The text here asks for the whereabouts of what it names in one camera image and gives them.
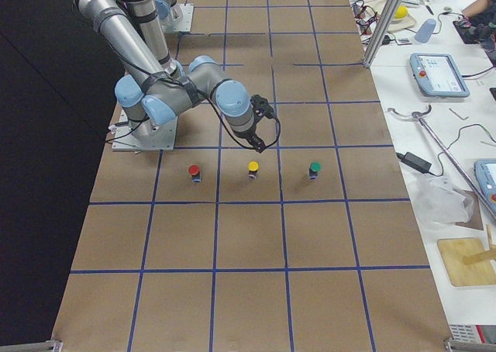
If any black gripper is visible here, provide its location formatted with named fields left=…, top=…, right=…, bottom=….
left=236, top=94, right=273, bottom=154

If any yellow push button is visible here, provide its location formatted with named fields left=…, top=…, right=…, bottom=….
left=248, top=160, right=260, bottom=179

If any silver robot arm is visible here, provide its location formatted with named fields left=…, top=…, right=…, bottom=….
left=118, top=0, right=183, bottom=33
left=72, top=0, right=277, bottom=153

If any green push button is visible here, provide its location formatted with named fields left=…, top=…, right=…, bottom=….
left=308, top=162, right=321, bottom=180

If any red push button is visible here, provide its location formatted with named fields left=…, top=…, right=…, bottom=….
left=188, top=164, right=202, bottom=183

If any metal reacher stick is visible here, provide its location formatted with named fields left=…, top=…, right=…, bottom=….
left=387, top=104, right=496, bottom=209

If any black power adapter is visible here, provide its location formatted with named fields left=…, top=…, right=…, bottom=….
left=401, top=152, right=432, bottom=174

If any yellow lemon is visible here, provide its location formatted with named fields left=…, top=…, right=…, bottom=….
left=394, top=5, right=408, bottom=19

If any blue teach pendant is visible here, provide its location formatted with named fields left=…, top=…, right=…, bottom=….
left=409, top=53, right=470, bottom=98
left=474, top=158, right=495, bottom=218

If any light blue plastic cup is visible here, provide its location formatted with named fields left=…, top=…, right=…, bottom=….
left=414, top=18, right=437, bottom=44

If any clear plastic bag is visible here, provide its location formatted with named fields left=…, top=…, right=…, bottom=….
left=407, top=174, right=480, bottom=229

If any wooden cutting board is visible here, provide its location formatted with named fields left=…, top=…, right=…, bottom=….
left=437, top=238, right=495, bottom=287

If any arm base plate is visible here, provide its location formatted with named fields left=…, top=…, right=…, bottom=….
left=160, top=3, right=194, bottom=33
left=109, top=109, right=177, bottom=152

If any aluminium frame post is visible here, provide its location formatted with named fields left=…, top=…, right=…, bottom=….
left=363, top=0, right=401, bottom=68

